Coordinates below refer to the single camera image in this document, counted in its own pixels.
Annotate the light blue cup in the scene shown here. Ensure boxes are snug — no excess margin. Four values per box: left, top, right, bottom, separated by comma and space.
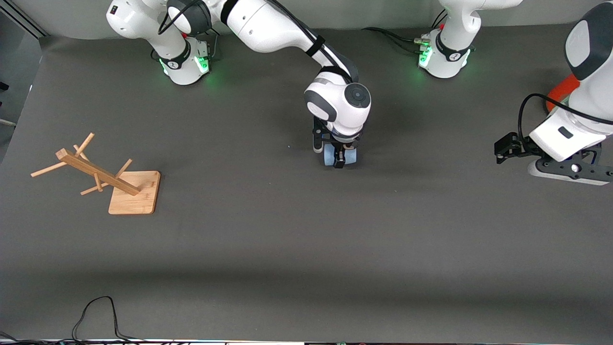
324, 143, 358, 167

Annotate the orange cylindrical can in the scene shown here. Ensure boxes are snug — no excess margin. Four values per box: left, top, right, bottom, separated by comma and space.
545, 74, 581, 114

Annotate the dark grey table cloth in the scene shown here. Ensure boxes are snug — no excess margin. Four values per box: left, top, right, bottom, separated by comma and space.
0, 23, 613, 342

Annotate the wooden mug tree rack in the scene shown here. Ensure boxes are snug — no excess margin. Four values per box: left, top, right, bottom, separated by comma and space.
30, 133, 161, 215

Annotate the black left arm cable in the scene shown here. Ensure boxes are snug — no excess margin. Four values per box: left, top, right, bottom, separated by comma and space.
518, 93, 613, 140

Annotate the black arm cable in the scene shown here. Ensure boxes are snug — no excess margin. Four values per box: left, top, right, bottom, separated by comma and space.
157, 0, 359, 83
518, 93, 613, 140

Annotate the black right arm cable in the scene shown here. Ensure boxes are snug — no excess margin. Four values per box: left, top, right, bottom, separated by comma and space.
157, 0, 359, 83

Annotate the black left base cable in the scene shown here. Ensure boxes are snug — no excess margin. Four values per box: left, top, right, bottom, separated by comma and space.
361, 9, 448, 54

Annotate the black base cable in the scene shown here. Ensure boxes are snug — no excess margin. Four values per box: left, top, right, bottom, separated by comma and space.
361, 9, 448, 54
206, 28, 228, 60

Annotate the black right base cable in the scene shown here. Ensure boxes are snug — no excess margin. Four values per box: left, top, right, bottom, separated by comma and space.
206, 28, 228, 60

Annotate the black looped floor cable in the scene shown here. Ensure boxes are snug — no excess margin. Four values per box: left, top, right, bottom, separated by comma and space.
71, 296, 144, 342

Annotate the black frame rail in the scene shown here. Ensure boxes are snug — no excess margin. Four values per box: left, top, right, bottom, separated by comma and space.
0, 0, 49, 39

